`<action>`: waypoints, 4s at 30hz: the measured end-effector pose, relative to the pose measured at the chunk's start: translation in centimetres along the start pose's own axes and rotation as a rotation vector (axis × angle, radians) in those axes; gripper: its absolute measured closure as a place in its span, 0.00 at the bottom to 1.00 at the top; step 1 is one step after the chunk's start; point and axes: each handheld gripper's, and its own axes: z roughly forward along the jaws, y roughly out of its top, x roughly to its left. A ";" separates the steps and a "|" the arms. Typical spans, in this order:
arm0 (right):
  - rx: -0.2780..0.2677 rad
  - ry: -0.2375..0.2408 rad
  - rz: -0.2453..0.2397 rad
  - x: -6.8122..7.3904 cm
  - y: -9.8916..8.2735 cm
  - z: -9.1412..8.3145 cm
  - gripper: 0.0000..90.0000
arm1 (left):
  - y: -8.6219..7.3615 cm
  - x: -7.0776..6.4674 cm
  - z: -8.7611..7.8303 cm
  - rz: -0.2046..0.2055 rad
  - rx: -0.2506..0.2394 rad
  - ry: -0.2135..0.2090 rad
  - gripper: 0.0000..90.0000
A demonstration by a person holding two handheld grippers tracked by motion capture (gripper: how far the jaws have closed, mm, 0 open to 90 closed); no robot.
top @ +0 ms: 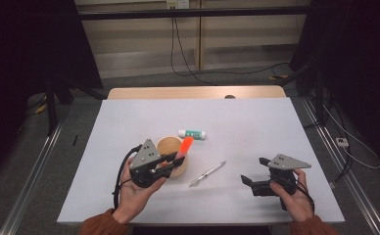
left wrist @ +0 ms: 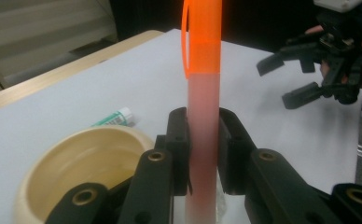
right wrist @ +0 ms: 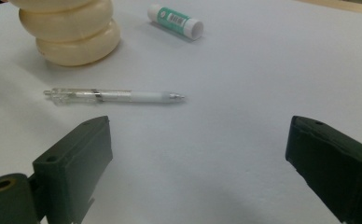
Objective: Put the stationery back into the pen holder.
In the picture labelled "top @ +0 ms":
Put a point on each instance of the green and white glue stick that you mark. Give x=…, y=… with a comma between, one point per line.
x=192, y=134

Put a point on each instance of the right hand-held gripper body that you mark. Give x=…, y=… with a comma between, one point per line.
x=286, y=161

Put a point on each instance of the orange highlighter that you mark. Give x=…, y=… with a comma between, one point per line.
x=186, y=145

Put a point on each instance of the yellow tape piece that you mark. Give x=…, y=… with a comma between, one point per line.
x=41, y=109
x=277, y=77

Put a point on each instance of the white table mat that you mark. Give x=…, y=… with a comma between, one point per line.
x=211, y=209

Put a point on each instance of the aluminium floor rail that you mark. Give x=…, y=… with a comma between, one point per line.
x=357, y=192
x=31, y=182

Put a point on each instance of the white power adapter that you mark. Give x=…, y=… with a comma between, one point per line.
x=342, y=142

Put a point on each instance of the white wall socket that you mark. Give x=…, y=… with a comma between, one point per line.
x=177, y=4

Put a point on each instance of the black horizontal metal bar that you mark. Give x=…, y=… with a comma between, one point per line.
x=211, y=12

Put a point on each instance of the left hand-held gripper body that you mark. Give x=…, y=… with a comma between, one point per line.
x=145, y=156

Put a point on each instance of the silver pen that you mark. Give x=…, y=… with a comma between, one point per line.
x=207, y=173

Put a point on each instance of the wooden pen holder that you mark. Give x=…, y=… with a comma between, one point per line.
x=168, y=145

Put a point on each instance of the black curtain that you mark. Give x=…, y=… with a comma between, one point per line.
x=21, y=65
x=357, y=65

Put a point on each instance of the person's right hand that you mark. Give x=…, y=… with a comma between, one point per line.
x=297, y=205

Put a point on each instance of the person's left hand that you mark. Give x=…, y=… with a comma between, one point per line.
x=132, y=199

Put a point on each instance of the black metal stand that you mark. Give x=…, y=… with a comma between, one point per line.
x=319, y=98
x=51, y=111

